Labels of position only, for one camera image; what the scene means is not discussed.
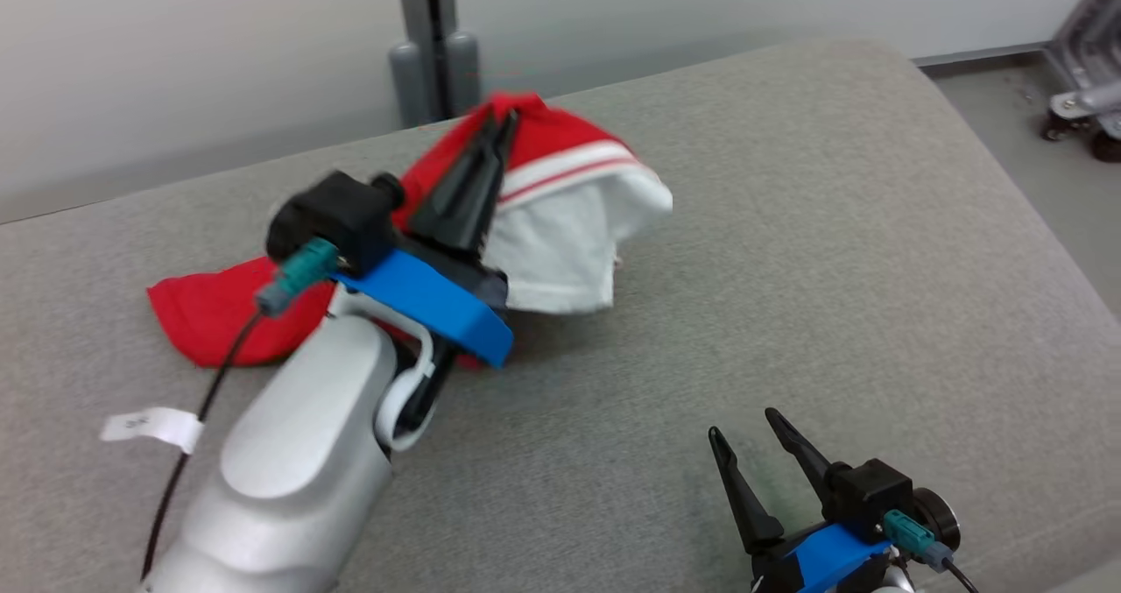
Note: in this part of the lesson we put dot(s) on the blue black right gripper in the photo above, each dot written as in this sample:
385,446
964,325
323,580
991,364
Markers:
819,562

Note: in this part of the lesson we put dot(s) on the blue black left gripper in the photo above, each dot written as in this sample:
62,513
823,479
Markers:
429,300

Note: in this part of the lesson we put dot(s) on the red white-trimmed jersey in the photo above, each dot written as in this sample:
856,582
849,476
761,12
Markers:
560,243

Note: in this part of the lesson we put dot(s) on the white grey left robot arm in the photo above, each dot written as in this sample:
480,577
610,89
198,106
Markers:
306,453

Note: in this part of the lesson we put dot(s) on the metal cart with wheels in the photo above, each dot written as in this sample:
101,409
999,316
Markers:
1090,67

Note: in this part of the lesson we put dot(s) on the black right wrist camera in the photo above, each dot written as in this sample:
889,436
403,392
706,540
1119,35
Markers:
876,492

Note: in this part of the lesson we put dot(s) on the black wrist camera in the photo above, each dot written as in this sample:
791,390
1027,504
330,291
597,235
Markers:
876,492
337,216

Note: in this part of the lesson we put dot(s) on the grey metal post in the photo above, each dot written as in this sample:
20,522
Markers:
429,41

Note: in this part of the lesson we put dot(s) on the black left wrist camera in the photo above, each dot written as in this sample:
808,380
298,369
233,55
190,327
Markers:
337,216

